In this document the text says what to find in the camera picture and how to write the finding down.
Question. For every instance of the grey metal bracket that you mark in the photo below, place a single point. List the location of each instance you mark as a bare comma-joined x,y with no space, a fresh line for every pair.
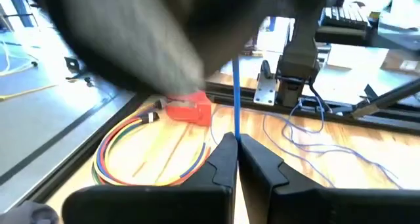
264,92

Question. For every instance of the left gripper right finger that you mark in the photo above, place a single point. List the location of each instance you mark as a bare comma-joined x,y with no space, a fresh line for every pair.
295,204

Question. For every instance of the black desk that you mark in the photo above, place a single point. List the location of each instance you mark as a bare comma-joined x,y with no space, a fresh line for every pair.
341,36

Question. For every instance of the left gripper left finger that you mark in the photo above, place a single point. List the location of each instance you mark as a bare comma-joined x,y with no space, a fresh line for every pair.
197,201

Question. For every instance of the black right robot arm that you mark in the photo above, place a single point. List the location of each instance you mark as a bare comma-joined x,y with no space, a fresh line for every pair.
298,59

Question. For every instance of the black keyboard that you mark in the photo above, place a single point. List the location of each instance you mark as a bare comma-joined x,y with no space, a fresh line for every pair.
344,15

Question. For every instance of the red plastic holder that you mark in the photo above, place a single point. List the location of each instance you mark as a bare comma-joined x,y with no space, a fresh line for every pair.
193,109

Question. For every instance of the black caster wheel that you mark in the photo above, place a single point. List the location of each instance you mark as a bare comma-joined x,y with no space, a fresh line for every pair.
265,69

